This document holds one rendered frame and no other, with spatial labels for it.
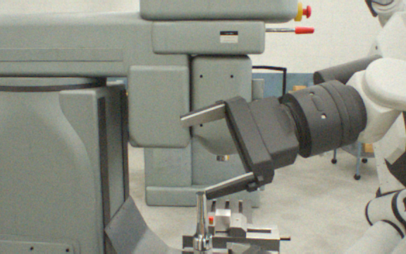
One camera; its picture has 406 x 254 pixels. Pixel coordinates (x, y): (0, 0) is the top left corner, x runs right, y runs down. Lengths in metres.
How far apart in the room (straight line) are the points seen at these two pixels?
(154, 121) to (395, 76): 0.86
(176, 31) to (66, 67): 0.36
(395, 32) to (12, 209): 1.18
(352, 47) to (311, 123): 7.59
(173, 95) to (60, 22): 0.41
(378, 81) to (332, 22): 7.49
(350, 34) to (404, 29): 7.25
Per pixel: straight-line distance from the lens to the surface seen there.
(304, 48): 7.94
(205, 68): 1.27
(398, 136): 0.83
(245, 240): 1.53
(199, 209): 1.02
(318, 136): 0.52
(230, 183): 0.50
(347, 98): 0.54
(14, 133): 1.38
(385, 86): 0.55
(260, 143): 0.51
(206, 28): 1.25
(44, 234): 1.44
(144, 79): 1.28
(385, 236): 1.01
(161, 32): 1.26
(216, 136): 1.29
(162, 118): 1.28
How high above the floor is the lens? 1.65
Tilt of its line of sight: 11 degrees down
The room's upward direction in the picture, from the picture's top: straight up
